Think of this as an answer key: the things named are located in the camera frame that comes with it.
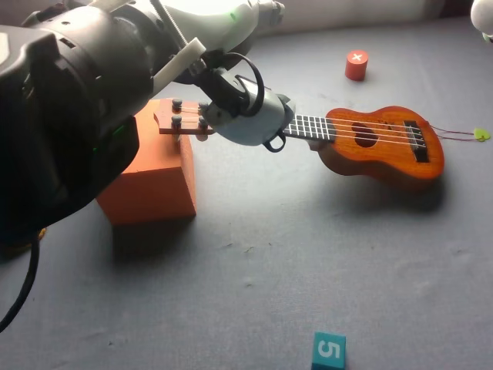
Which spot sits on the grey table cloth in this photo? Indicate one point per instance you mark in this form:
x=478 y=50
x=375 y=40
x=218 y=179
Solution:
x=269 y=250

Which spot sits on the small orange toy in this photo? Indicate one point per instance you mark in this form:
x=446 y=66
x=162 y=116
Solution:
x=39 y=234

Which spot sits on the small wooden ukulele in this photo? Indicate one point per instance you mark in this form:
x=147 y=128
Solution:
x=381 y=150

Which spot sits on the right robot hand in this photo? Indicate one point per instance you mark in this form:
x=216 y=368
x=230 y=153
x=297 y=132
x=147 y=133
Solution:
x=483 y=17

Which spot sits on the orange foam cube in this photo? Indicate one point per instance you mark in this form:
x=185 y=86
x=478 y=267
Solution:
x=154 y=185

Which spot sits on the red cylinder block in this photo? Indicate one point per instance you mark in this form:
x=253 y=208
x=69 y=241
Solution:
x=356 y=67

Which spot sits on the teal number five block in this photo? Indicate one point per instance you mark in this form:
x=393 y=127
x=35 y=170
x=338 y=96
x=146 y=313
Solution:
x=328 y=350

